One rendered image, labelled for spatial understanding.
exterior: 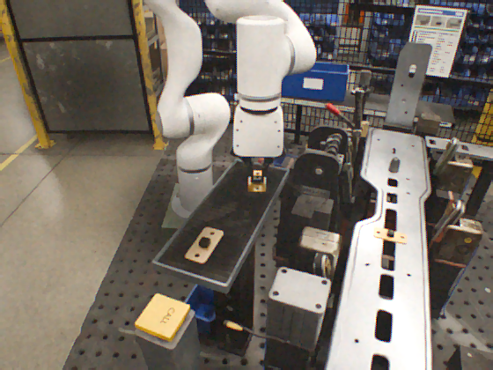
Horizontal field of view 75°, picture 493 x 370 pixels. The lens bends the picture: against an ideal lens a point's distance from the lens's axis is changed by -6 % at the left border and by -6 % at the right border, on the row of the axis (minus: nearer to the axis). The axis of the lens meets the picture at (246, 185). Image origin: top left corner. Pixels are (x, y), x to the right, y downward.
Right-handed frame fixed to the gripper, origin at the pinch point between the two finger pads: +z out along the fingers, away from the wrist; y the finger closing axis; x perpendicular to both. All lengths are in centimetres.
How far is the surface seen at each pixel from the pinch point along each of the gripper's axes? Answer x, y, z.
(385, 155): 43, 45, 19
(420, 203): 15, 48, 19
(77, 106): 230, -174, 76
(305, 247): -11.7, 10.7, 11.2
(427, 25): 95, 72, -18
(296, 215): -3.4, 9.1, 9.4
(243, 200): -7.1, -2.8, 2.8
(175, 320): -36.1, -10.9, 2.8
